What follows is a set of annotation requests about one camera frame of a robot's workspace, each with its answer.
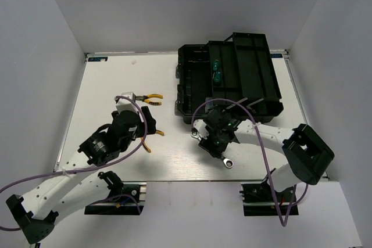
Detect large silver ratchet wrench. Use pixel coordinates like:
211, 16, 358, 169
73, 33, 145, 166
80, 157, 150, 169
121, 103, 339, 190
191, 130, 234, 168

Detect green stubby screwdriver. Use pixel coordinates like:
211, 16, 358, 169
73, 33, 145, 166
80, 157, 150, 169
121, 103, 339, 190
212, 59, 220, 72
213, 71, 221, 84

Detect black plastic toolbox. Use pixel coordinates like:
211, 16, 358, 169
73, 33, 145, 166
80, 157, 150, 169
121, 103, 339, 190
175, 33, 284, 124

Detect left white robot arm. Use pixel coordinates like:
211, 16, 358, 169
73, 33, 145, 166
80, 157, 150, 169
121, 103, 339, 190
6, 103, 159, 245

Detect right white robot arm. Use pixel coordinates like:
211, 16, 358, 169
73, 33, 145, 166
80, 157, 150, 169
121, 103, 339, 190
192, 108, 335, 201

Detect yellow long-nose pliers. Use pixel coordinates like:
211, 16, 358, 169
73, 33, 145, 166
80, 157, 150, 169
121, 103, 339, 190
141, 130, 165, 153

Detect blue label sticker left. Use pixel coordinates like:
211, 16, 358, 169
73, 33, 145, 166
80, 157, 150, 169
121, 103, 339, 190
88, 56, 108, 62

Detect blue label sticker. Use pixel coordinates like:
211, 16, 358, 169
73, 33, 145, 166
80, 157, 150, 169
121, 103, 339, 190
271, 53, 283, 58
88, 56, 108, 62

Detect blue label sticker right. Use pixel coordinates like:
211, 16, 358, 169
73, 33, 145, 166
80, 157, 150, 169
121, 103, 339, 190
271, 53, 283, 58

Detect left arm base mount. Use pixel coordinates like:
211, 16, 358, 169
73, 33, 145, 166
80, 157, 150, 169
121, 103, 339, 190
84, 182, 146, 216

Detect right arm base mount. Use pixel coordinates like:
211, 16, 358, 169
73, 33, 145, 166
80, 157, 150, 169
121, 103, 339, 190
240, 182, 294, 218

